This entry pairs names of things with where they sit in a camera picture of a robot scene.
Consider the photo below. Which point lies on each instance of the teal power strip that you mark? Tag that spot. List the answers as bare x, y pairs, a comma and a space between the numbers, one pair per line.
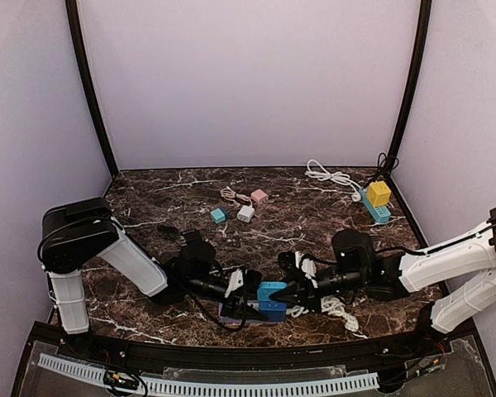
381, 214

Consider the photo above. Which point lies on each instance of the dark blue cube socket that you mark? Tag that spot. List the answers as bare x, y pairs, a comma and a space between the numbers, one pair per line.
274, 312

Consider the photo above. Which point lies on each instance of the pink charger cube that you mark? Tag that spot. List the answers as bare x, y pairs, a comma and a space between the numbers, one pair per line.
259, 196

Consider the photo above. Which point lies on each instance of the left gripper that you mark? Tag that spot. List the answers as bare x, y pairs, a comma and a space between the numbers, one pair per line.
240, 295

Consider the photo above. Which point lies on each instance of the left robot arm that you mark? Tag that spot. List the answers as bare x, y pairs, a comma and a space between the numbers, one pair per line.
75, 233

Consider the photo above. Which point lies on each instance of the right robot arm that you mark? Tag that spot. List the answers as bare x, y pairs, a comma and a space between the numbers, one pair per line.
396, 272

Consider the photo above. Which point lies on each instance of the white charger cube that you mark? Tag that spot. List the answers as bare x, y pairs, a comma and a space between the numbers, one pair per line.
245, 213

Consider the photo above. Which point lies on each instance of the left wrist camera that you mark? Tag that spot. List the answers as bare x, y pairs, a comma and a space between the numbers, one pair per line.
243, 279

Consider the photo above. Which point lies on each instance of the small teal plug adapter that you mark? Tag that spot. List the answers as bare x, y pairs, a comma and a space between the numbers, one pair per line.
219, 215

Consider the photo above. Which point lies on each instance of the purple power strip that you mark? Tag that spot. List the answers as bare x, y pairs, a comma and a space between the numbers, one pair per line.
251, 303

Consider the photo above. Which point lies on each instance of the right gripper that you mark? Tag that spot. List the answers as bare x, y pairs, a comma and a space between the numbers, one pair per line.
304, 289

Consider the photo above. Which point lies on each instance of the yellow cube socket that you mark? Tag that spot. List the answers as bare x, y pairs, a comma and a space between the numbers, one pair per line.
378, 194

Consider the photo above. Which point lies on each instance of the white slotted cable duct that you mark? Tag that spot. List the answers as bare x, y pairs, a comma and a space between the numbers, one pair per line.
178, 382

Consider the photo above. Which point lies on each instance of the black plug adapter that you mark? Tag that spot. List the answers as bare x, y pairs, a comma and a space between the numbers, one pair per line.
180, 238

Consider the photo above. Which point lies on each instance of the blue adapter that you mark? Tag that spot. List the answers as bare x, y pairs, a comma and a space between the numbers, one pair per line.
267, 288

